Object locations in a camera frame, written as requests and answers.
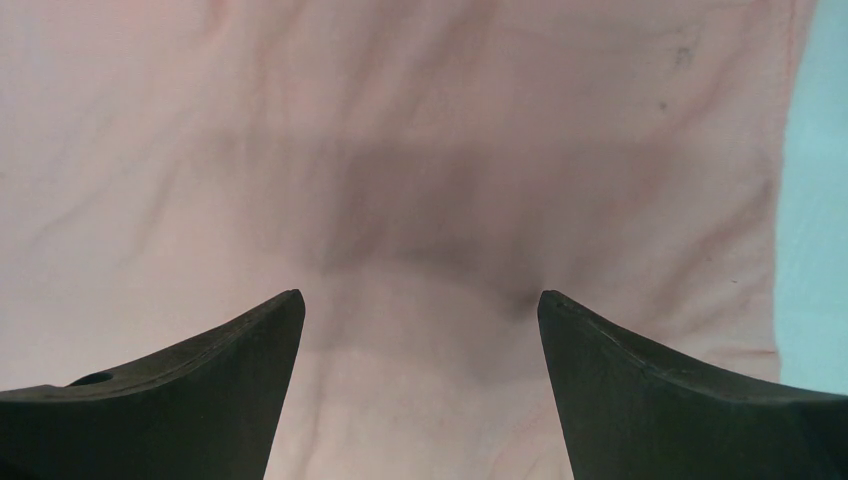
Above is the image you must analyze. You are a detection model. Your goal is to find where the pink t-shirt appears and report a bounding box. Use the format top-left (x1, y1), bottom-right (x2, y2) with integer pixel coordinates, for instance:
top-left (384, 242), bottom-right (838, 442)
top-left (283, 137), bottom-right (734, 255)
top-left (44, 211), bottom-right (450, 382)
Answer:
top-left (1, 1), bottom-right (815, 479)

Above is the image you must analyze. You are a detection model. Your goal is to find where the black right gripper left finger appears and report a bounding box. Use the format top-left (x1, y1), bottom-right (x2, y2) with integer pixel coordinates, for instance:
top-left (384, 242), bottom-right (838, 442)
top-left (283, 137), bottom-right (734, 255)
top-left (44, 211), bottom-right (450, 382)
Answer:
top-left (1, 290), bottom-right (305, 479)

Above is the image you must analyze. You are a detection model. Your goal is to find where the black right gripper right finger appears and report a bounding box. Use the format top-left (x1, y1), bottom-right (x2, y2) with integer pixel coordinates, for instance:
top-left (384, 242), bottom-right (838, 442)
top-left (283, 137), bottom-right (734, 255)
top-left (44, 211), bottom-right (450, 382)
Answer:
top-left (537, 290), bottom-right (847, 480)

